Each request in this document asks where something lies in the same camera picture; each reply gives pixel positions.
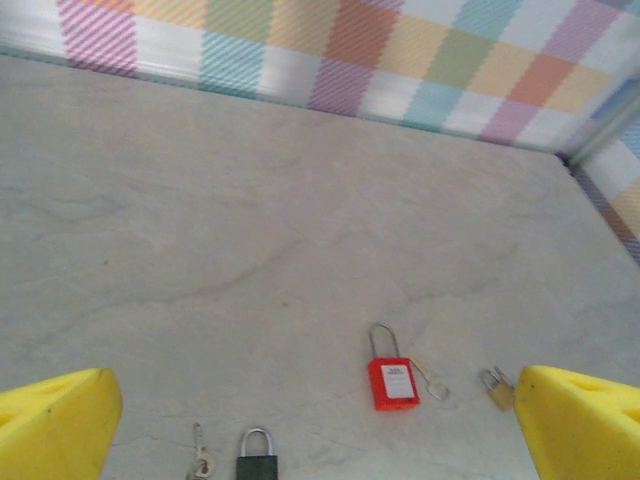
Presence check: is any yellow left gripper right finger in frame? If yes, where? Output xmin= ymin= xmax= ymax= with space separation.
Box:
xmin=514 ymin=364 xmax=640 ymax=480

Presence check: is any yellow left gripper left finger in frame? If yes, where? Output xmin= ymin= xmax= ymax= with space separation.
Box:
xmin=0 ymin=367 xmax=124 ymax=480

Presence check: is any silver single key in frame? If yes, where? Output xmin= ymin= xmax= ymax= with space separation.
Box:
xmin=409 ymin=354 xmax=452 ymax=402

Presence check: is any red padlock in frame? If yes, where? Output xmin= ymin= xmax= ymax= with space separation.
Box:
xmin=367 ymin=322 xmax=423 ymax=413

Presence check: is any black padlock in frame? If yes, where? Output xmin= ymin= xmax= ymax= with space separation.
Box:
xmin=235 ymin=425 xmax=280 ymax=480

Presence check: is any brass padlock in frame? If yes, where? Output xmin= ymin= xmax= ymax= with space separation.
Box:
xmin=479 ymin=365 xmax=518 ymax=413

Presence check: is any aluminium frame post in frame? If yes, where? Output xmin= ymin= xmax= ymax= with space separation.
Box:
xmin=567 ymin=74 xmax=640 ymax=167

